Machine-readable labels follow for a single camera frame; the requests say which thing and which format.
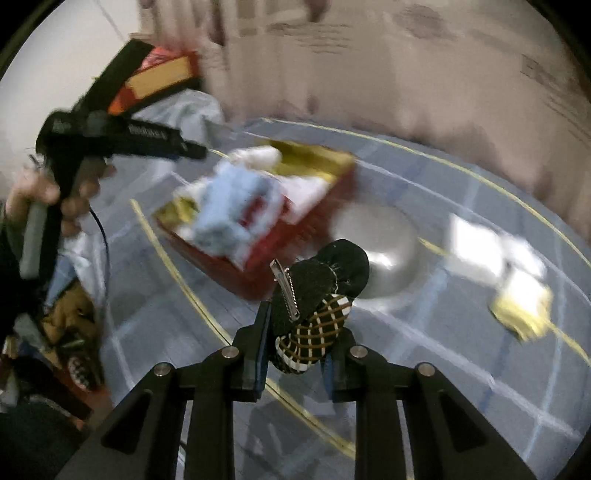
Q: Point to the stainless steel bowl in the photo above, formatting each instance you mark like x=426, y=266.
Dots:
x=391, y=242

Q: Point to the red white star cloth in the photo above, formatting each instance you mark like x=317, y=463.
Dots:
x=295, y=198

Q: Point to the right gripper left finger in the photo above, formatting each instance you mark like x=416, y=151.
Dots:
x=179, y=414

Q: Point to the beige leaf print curtain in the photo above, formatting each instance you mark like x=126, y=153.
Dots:
x=491, y=82

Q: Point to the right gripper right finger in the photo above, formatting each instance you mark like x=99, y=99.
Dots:
x=414, y=422

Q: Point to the person's left hand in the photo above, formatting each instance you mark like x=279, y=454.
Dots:
x=36, y=187

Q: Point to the red yellow cardboard box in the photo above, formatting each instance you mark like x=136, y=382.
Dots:
x=161, y=73

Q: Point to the grey plaid table cover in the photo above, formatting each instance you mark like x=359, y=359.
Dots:
x=536, y=394

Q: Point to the cream fabric scrunchie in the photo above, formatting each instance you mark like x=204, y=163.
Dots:
x=256, y=158

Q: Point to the white yellow towel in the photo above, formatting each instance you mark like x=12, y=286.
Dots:
x=523, y=305

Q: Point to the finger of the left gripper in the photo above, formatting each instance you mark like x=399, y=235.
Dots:
x=152, y=140

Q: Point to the light blue fluffy cloth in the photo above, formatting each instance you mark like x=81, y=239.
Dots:
x=239, y=208

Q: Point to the red gold tin box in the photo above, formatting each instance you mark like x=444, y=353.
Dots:
x=330, y=172

